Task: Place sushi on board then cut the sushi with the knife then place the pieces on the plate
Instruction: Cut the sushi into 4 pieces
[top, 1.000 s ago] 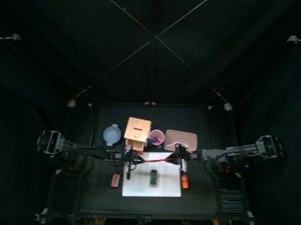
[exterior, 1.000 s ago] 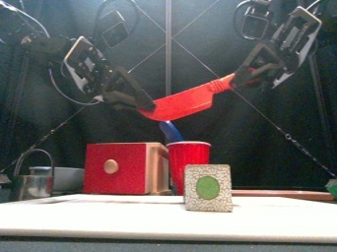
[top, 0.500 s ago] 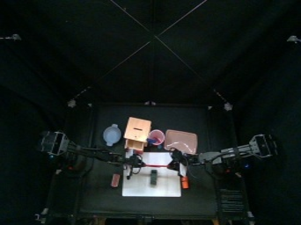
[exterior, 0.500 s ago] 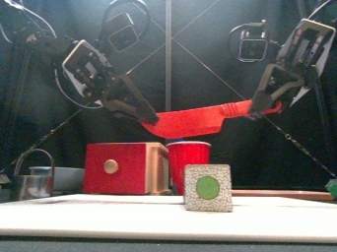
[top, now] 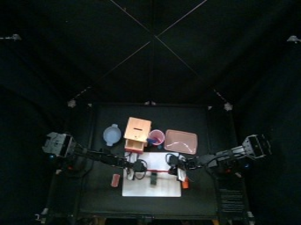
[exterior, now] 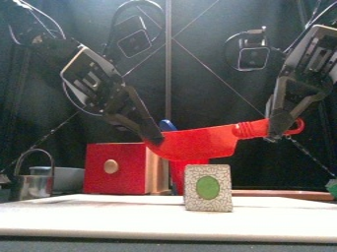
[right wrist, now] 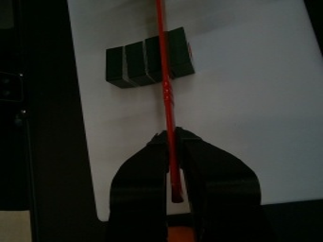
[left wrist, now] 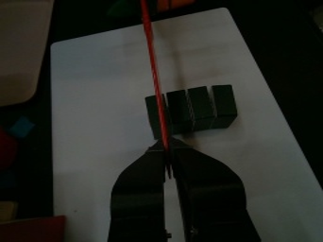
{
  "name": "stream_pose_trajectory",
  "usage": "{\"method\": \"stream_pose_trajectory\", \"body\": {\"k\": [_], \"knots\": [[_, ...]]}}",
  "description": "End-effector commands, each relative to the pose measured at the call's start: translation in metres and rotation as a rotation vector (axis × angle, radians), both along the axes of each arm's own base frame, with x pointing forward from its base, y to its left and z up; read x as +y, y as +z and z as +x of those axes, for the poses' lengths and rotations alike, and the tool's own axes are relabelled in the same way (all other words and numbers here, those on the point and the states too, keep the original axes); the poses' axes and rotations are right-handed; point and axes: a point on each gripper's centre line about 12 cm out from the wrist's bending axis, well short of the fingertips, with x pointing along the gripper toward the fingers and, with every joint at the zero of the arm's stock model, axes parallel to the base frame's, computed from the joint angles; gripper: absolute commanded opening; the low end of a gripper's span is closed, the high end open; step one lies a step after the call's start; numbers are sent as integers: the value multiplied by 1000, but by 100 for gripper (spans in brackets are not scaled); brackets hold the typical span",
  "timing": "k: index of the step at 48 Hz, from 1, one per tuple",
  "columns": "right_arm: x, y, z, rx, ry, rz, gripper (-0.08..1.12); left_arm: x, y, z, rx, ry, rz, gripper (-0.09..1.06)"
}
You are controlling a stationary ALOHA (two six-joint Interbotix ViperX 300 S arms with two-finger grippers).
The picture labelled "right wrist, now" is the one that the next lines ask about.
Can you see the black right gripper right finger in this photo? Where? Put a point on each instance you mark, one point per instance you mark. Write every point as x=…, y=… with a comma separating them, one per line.
x=223, y=195

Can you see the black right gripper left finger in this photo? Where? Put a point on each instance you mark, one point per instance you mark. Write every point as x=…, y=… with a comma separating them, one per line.
x=139, y=195

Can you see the dark green toy sushi piece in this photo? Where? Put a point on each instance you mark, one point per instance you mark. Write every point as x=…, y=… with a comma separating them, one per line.
x=154, y=58
x=115, y=66
x=135, y=61
x=180, y=53

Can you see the small orange toy block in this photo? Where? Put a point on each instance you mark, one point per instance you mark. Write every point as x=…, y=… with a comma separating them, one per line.
x=180, y=234

